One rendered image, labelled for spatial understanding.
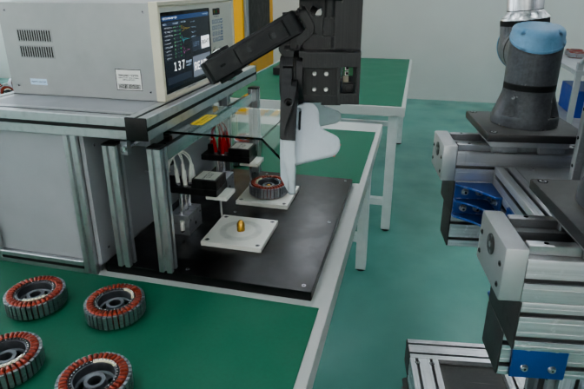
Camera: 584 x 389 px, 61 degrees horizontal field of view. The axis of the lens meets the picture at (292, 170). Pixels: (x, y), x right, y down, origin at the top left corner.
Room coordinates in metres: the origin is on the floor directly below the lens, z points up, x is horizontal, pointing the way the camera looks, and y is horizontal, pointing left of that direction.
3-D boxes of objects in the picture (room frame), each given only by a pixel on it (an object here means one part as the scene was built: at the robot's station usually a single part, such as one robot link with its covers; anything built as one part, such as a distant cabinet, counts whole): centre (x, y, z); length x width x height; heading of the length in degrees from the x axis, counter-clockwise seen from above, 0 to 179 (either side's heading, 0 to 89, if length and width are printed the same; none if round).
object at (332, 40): (0.53, -0.03, 1.29); 0.09 x 0.08 x 0.12; 84
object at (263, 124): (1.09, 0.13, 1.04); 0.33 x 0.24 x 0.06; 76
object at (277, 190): (1.33, 0.07, 0.80); 0.11 x 0.11 x 0.04
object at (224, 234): (1.09, 0.13, 0.78); 0.15 x 0.15 x 0.01; 76
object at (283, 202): (1.33, 0.07, 0.78); 0.15 x 0.15 x 0.01; 76
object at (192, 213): (1.13, 0.27, 0.80); 0.08 x 0.05 x 0.06; 166
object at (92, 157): (1.27, 0.34, 0.92); 0.66 x 0.01 x 0.30; 166
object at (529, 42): (1.18, -0.57, 1.20); 0.13 x 0.12 x 0.14; 166
